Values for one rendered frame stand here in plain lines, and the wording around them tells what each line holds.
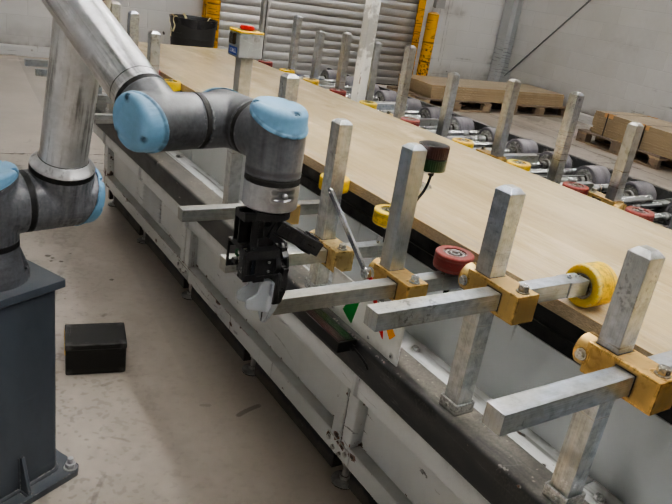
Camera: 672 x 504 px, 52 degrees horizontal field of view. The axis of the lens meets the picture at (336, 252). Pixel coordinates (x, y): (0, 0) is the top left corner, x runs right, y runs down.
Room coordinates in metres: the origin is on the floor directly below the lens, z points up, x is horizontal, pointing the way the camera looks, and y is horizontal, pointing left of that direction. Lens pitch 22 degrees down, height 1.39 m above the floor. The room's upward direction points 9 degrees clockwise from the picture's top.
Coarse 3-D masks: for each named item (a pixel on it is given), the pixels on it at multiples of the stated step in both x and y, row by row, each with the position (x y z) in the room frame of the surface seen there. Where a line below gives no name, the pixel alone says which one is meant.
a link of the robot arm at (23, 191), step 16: (0, 160) 1.52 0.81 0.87; (0, 176) 1.42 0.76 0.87; (16, 176) 1.46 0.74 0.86; (0, 192) 1.42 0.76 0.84; (16, 192) 1.45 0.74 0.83; (32, 192) 1.48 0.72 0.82; (0, 208) 1.41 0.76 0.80; (16, 208) 1.44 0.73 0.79; (32, 208) 1.47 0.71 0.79; (0, 224) 1.41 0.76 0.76; (16, 224) 1.44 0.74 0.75; (32, 224) 1.47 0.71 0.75; (0, 240) 1.41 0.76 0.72; (16, 240) 1.46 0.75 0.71
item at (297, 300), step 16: (432, 272) 1.29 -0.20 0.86; (304, 288) 1.12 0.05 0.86; (320, 288) 1.13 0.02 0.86; (336, 288) 1.14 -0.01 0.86; (352, 288) 1.15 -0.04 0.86; (368, 288) 1.17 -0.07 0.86; (384, 288) 1.19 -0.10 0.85; (432, 288) 1.26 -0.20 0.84; (448, 288) 1.29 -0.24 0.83; (288, 304) 1.07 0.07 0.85; (304, 304) 1.09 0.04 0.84; (320, 304) 1.11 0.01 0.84; (336, 304) 1.13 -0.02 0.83
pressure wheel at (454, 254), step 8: (440, 248) 1.32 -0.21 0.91; (448, 248) 1.33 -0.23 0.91; (456, 248) 1.33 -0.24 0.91; (440, 256) 1.28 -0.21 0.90; (448, 256) 1.28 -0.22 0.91; (456, 256) 1.29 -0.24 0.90; (464, 256) 1.30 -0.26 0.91; (472, 256) 1.30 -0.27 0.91; (440, 264) 1.28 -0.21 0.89; (448, 264) 1.27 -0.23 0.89; (456, 264) 1.27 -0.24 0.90; (464, 264) 1.27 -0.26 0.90; (448, 272) 1.27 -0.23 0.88; (456, 272) 1.27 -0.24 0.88
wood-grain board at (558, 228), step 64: (192, 64) 3.31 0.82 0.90; (256, 64) 3.67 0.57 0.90; (320, 128) 2.33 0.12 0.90; (384, 128) 2.51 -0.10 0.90; (384, 192) 1.68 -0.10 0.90; (448, 192) 1.78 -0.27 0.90; (576, 192) 2.01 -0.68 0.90; (512, 256) 1.36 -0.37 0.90; (576, 256) 1.42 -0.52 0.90; (576, 320) 1.12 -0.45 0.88
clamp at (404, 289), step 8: (376, 264) 1.27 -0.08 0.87; (376, 272) 1.26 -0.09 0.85; (384, 272) 1.24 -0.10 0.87; (392, 272) 1.24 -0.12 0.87; (400, 272) 1.24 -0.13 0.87; (408, 272) 1.25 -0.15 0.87; (392, 280) 1.22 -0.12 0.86; (400, 280) 1.20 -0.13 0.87; (408, 280) 1.21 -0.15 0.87; (400, 288) 1.20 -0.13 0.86; (408, 288) 1.18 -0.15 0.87; (416, 288) 1.19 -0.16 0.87; (424, 288) 1.20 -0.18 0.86; (400, 296) 1.19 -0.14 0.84; (408, 296) 1.18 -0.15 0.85; (416, 296) 1.19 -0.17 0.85
